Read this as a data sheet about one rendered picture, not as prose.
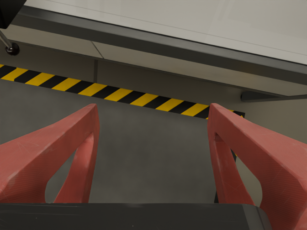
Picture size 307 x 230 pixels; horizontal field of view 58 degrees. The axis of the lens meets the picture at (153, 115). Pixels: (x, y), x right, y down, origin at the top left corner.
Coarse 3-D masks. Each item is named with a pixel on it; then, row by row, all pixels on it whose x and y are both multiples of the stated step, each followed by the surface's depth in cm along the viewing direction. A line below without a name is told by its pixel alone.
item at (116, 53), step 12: (108, 48) 63; (120, 48) 60; (120, 60) 76; (132, 60) 72; (144, 60) 69; (156, 60) 66; (168, 60) 63; (180, 60) 60; (180, 72) 76; (192, 72) 72; (204, 72) 69; (216, 72) 66; (228, 72) 63; (240, 72) 61; (240, 84) 77; (252, 84) 73; (264, 84) 70; (276, 84) 67; (288, 84) 64; (300, 84) 61
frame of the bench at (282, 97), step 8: (48, 48) 79; (80, 56) 82; (88, 56) 79; (128, 64) 80; (160, 72) 83; (168, 72) 80; (200, 80) 84; (208, 80) 81; (240, 88) 83; (248, 88) 81; (248, 96) 113; (256, 96) 104; (264, 96) 98; (272, 96) 92; (280, 96) 84; (288, 96) 82; (296, 96) 78; (304, 96) 76
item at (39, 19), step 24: (24, 24) 37; (48, 24) 34; (72, 24) 33; (96, 24) 33; (144, 48) 37; (168, 48) 34; (192, 48) 33; (216, 48) 33; (264, 72) 37; (288, 72) 35
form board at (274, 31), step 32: (32, 0) 31; (64, 0) 31; (96, 0) 30; (128, 0) 30; (160, 0) 29; (192, 0) 29; (224, 0) 28; (256, 0) 28; (288, 0) 27; (160, 32) 32; (192, 32) 32; (224, 32) 31; (256, 32) 31; (288, 32) 30
